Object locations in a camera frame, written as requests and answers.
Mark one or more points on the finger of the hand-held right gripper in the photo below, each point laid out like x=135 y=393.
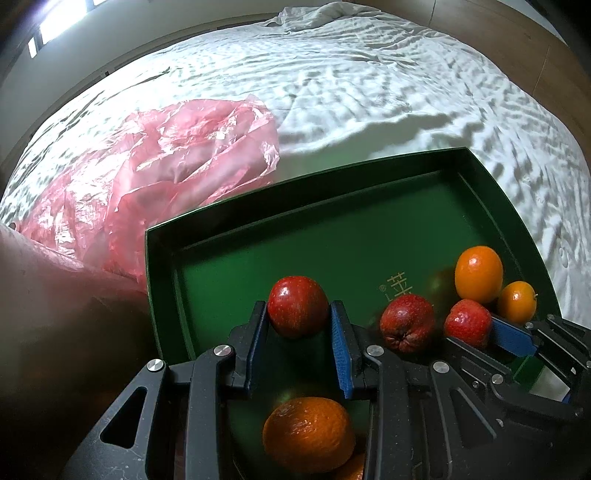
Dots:
x=512 y=337
x=471 y=355

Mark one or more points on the crumpled white cloth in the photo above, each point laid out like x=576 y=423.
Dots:
x=318 y=16

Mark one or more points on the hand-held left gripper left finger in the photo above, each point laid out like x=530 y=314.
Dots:
x=258 y=350

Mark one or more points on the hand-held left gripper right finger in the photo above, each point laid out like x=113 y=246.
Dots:
x=342 y=364

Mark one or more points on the white bed sheet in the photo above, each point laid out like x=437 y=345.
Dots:
x=415 y=92

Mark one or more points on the green tray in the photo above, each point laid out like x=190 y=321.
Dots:
x=323 y=240

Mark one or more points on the window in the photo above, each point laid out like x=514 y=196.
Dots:
x=60 y=23

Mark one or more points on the pink plastic sheet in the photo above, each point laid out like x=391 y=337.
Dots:
x=161 y=161

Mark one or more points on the small red apple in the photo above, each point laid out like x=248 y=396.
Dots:
x=467 y=321

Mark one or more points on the small orange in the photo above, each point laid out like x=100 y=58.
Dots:
x=516 y=302

